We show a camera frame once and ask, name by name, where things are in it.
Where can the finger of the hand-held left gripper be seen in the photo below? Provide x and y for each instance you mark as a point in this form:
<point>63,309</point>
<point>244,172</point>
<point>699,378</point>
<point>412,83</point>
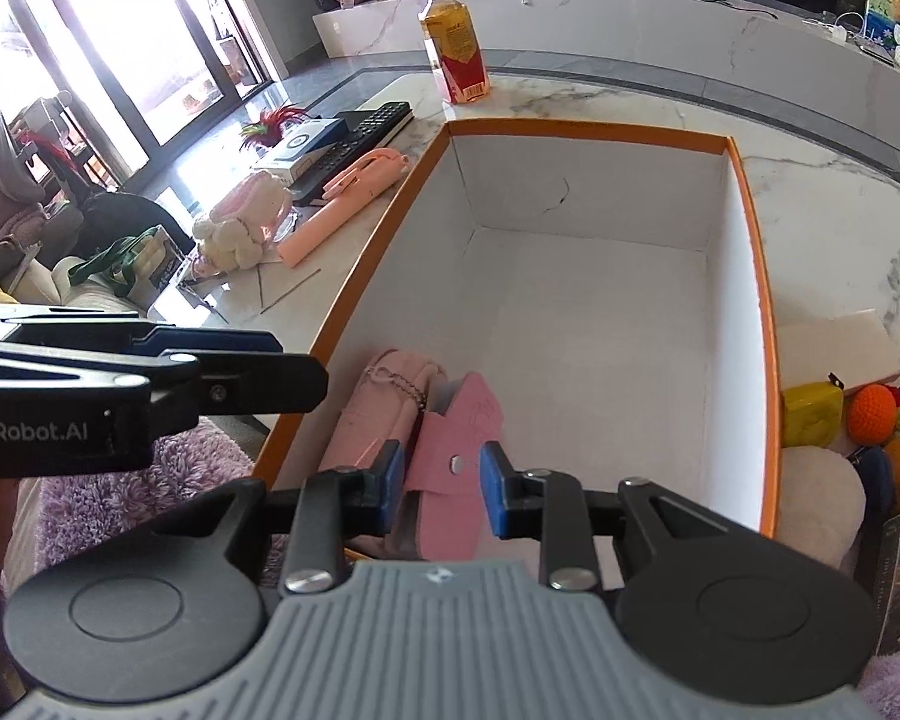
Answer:
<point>270,386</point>
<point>221,341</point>

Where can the red feather toy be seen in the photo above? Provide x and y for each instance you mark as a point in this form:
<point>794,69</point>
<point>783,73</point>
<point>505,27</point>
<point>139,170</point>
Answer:
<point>270,124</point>

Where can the black remote control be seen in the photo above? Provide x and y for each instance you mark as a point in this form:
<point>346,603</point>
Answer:
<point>367,131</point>

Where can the yellow toy banana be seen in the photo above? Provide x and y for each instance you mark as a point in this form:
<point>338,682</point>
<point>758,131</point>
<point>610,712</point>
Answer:
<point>810,412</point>

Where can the orange crochet fruit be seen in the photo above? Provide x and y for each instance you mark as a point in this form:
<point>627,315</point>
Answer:
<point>870,409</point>

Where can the white and blue small box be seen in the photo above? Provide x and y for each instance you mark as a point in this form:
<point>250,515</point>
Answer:
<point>300,146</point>

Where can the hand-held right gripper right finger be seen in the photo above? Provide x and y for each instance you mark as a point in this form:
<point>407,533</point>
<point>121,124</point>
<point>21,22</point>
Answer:
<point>493,491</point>

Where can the pink selfie stick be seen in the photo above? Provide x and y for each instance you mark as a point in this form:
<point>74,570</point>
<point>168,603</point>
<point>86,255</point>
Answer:
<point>322,229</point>

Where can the white marble cabinet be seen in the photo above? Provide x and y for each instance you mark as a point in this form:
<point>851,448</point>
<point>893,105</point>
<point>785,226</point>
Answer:
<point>645,22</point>

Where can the purple shaggy rug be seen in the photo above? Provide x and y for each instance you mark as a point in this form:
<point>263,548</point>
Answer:
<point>120,495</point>

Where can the black bag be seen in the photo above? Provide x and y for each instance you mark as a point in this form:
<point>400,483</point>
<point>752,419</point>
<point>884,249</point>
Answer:
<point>120,214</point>

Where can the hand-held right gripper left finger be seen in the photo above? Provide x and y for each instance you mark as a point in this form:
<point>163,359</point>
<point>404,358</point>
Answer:
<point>391,487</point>

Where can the white flat box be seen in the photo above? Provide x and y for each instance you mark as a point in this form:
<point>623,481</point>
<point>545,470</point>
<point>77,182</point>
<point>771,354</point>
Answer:
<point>832,349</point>

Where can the orange drink bottle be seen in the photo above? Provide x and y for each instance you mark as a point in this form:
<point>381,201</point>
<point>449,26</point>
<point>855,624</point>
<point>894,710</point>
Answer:
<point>457,52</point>

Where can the pink and white plush bunny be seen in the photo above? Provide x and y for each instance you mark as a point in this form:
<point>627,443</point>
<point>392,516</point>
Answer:
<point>232,232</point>

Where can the desk calendar card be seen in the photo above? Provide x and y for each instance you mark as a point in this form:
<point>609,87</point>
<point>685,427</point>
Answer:
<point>881,15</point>

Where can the pink snap wallet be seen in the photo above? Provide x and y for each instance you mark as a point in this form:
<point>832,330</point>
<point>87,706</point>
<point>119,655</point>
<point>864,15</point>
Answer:
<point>457,427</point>

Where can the white plush toy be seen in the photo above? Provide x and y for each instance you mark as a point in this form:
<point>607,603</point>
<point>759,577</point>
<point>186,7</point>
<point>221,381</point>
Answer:
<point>817,502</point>

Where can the thin wooden stick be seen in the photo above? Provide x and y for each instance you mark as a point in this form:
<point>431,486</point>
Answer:
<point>291,290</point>

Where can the orange storage box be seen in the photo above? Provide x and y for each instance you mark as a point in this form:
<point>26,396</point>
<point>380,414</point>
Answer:
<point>607,315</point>

